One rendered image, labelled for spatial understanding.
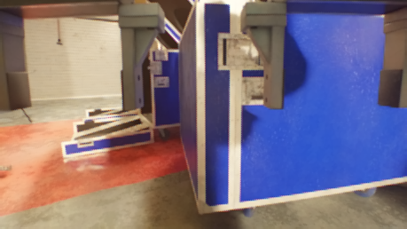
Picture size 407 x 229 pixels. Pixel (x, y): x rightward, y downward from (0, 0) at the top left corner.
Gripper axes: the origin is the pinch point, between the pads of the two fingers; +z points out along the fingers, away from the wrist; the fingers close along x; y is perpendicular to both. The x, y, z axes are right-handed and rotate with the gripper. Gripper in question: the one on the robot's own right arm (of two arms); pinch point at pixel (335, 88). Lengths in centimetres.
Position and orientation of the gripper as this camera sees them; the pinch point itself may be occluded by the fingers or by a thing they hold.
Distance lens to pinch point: 25.3
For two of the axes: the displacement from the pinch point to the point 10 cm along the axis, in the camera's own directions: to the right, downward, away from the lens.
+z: 0.1, 9.9, 1.3
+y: -0.1, 1.3, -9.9
